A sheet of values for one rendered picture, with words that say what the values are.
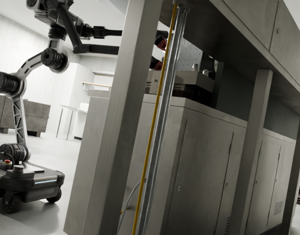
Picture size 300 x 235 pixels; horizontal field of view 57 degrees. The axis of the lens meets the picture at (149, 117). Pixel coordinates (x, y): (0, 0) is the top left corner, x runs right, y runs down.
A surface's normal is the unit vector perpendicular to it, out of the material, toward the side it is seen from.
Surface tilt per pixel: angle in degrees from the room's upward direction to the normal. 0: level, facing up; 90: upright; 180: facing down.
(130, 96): 90
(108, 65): 90
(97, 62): 90
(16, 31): 90
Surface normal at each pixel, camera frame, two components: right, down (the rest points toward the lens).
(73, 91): 0.90, 0.16
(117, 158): 0.75, 0.12
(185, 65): -0.63, -0.14
